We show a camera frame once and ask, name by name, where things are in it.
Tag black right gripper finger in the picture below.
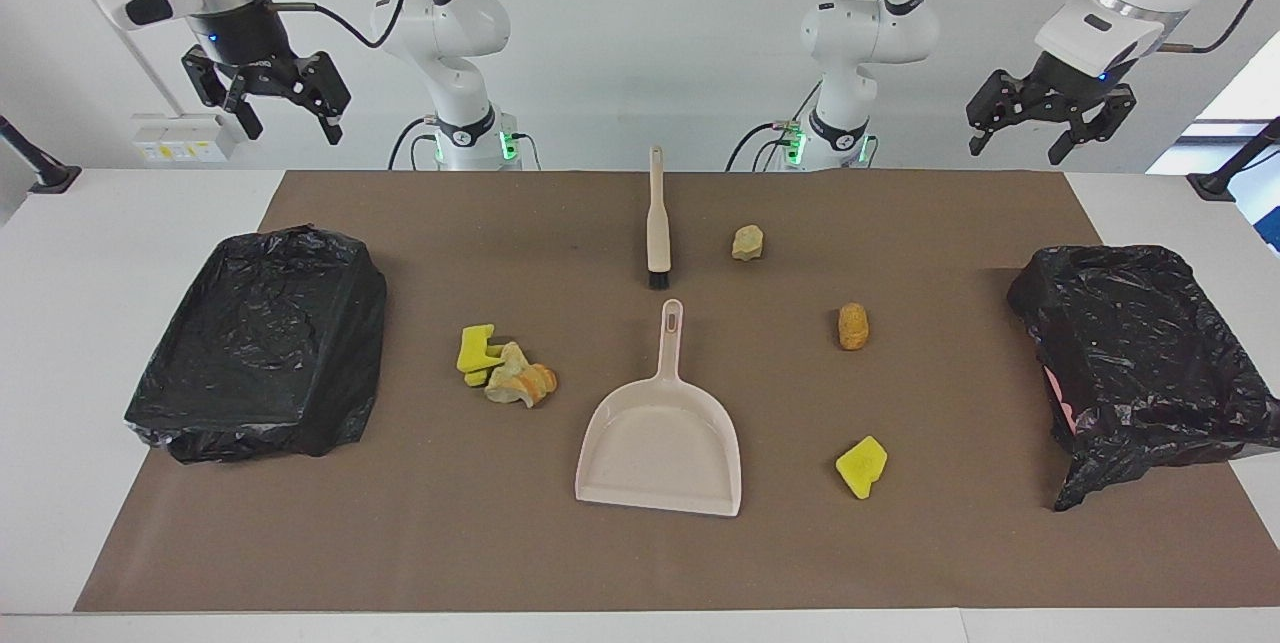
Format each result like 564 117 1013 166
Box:
183 47 263 140
285 53 352 146

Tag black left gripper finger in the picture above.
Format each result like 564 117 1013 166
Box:
967 70 1041 156
1048 88 1138 166

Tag yellow notched sponge piece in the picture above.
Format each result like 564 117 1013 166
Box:
457 324 506 373

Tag pale toy bread slice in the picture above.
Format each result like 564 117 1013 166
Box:
486 341 531 406

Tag orange striped toy croissant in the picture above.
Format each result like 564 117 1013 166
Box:
500 363 558 409

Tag beige hand brush black bristles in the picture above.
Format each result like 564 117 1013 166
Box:
645 146 673 289

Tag yellow wedge sponge piece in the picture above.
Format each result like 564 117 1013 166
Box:
836 436 888 501

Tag beige plastic dustpan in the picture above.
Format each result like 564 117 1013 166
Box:
575 299 743 518

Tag pink bin under black bag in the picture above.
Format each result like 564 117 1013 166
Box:
1007 244 1280 512

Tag bin lined with black bag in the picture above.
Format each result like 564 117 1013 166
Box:
124 225 388 464

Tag black clamp stand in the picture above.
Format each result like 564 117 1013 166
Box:
0 115 81 194
1187 118 1280 202

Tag bright window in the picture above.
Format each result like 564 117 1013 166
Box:
1147 31 1280 254

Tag brown table mat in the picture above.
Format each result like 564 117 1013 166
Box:
75 170 1280 612

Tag white wall socket box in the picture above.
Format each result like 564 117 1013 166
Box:
132 113 238 164

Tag black right base cable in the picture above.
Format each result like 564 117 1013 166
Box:
388 116 441 171

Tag black base cable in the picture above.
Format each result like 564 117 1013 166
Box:
388 116 441 171
727 83 823 172

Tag black left base cable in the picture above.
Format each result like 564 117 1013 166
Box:
727 83 823 172

